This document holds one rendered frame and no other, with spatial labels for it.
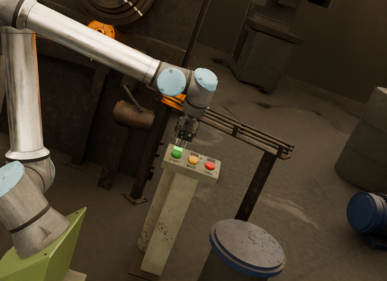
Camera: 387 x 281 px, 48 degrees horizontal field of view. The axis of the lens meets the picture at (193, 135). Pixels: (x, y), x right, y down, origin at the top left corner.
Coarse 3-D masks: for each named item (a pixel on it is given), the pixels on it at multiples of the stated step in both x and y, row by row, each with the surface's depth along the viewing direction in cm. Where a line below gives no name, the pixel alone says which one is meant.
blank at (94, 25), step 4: (92, 24) 237; (96, 24) 237; (100, 24) 236; (104, 24) 236; (92, 28) 238; (96, 28) 237; (104, 28) 237; (108, 28) 237; (112, 28) 238; (108, 32) 238; (112, 32) 238; (108, 36) 238; (112, 36) 238
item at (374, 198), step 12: (360, 192) 307; (372, 192) 311; (348, 204) 312; (360, 204) 302; (372, 204) 293; (384, 204) 296; (348, 216) 310; (360, 216) 300; (372, 216) 290; (384, 216) 293; (360, 228) 298; (372, 228) 292; (384, 228) 296; (372, 240) 303; (384, 240) 309
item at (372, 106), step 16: (384, 96) 384; (368, 112) 398; (384, 112) 383; (368, 128) 394; (384, 128) 383; (352, 144) 408; (368, 144) 393; (384, 144) 385; (352, 160) 405; (368, 160) 394; (384, 160) 389; (352, 176) 404; (368, 176) 397; (384, 176) 394; (384, 192) 403
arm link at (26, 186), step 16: (0, 176) 133; (16, 176) 135; (32, 176) 144; (0, 192) 133; (16, 192) 134; (32, 192) 138; (0, 208) 134; (16, 208) 134; (32, 208) 137; (16, 224) 135
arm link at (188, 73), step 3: (168, 63) 152; (174, 66) 147; (177, 66) 152; (180, 69) 150; (183, 69) 151; (186, 69) 152; (183, 72) 150; (186, 72) 150; (189, 72) 151; (186, 75) 150; (189, 75) 150; (186, 78) 150; (189, 78) 150; (186, 81) 150; (189, 81) 150; (186, 84) 150; (186, 87) 150; (183, 90) 151; (186, 90) 151; (180, 93) 154; (183, 93) 153
